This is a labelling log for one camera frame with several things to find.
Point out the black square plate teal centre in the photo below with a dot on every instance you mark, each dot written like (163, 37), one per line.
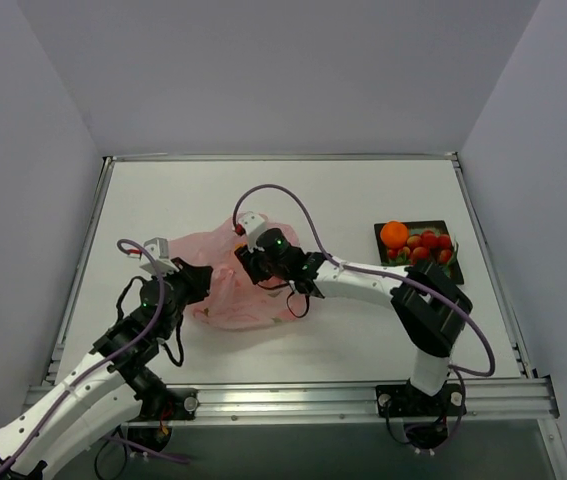
(413, 226)

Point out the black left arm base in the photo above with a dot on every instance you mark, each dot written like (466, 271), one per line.
(176, 404)

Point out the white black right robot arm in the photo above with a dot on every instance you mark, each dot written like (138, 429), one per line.
(429, 305)

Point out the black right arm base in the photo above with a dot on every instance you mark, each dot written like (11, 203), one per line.
(402, 400)

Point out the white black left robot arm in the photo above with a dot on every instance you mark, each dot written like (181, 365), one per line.
(112, 384)

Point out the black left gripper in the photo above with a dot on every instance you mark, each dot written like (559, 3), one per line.
(196, 276)

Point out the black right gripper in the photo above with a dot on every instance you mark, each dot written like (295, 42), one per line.
(246, 260)

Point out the aluminium front rail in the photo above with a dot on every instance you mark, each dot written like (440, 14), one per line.
(354, 403)

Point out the pink plastic bag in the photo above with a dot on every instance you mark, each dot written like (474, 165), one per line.
(234, 302)

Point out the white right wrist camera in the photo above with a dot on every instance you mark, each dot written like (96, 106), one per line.
(250, 226)

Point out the orange fake fruit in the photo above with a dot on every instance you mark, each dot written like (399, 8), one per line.
(394, 234)

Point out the red fake berry cluster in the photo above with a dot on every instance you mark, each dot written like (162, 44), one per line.
(437, 247)

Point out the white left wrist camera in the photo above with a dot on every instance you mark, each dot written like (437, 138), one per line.
(154, 258)

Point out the small cherry sprig with leaves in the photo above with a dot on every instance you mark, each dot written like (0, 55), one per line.
(398, 256)

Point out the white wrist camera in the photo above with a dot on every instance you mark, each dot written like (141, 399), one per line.
(154, 258)
(250, 226)

